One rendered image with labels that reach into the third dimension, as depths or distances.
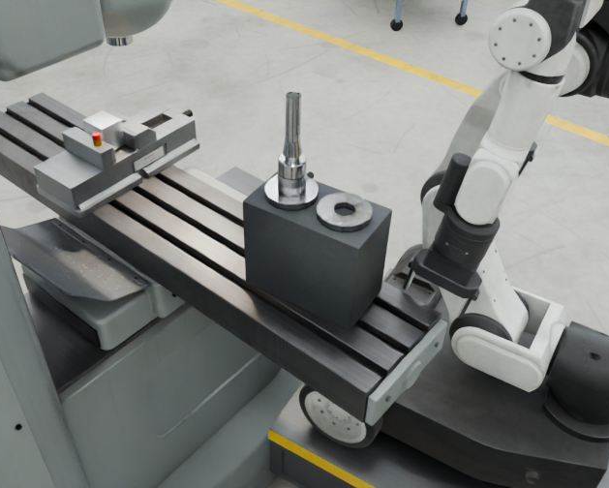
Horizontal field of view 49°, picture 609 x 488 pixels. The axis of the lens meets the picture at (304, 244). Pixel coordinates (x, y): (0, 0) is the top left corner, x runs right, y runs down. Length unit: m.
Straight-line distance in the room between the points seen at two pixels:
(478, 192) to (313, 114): 2.65
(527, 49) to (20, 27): 0.67
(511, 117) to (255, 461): 1.25
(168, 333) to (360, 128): 2.23
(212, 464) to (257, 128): 2.03
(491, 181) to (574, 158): 2.59
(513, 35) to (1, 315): 0.83
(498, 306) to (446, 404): 0.25
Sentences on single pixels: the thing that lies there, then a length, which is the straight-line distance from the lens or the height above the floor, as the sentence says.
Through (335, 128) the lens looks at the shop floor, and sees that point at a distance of 3.51.
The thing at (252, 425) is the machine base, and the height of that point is 0.20.
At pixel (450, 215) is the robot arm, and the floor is 1.15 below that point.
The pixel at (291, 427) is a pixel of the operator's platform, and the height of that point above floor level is 0.40.
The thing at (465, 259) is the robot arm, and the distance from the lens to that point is 1.12.
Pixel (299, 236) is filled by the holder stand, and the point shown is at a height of 1.10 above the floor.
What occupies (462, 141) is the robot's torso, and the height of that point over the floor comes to 1.14.
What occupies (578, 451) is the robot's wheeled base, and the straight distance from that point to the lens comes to 1.59.
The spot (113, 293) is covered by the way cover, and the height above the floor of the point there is 0.89.
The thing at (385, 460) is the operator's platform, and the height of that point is 0.40.
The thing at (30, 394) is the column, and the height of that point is 0.85.
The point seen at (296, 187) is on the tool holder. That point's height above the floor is 1.16.
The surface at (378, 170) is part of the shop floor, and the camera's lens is 3.22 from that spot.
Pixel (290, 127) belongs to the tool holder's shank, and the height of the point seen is 1.27.
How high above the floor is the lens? 1.80
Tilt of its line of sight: 41 degrees down
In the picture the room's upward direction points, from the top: 2 degrees clockwise
